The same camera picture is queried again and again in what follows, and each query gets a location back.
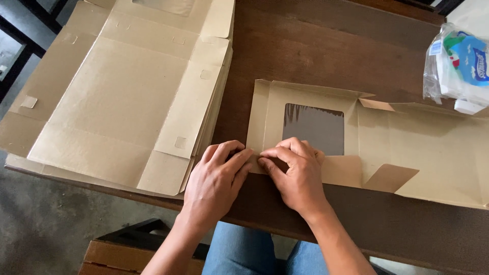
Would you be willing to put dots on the person's right hand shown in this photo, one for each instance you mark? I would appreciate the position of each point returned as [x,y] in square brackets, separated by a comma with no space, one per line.
[300,179]

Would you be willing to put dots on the person's left hand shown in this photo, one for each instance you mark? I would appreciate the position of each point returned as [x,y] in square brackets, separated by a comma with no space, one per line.
[212,185]

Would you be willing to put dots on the windowed cardboard box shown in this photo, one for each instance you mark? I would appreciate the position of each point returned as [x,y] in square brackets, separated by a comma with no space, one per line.
[382,152]

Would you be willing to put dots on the person's blue jeans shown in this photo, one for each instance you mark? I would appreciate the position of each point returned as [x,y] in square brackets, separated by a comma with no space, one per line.
[259,252]

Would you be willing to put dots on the wooden stool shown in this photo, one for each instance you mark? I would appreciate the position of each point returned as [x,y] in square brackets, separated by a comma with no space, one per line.
[126,254]

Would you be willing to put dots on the stack of flat cardboard boxes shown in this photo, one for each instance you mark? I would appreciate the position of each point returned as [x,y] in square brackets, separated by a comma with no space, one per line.
[118,91]

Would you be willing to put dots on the clear plastic bag of tissues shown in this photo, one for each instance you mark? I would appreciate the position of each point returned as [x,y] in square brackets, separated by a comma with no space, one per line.
[458,67]

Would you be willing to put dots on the black metal frame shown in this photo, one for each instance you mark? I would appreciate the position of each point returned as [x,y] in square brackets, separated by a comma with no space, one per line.
[23,42]

